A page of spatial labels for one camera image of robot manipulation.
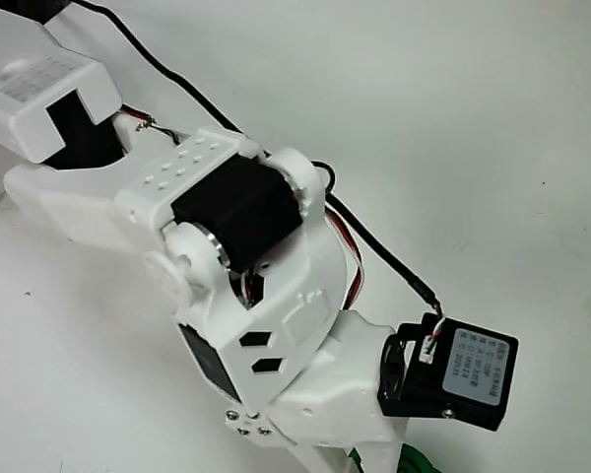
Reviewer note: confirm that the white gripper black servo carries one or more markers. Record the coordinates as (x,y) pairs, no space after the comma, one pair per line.
(320,394)

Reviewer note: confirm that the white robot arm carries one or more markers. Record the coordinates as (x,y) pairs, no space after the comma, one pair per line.
(79,207)

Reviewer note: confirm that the black camera box grey label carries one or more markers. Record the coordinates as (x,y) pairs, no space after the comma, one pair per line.
(468,384)

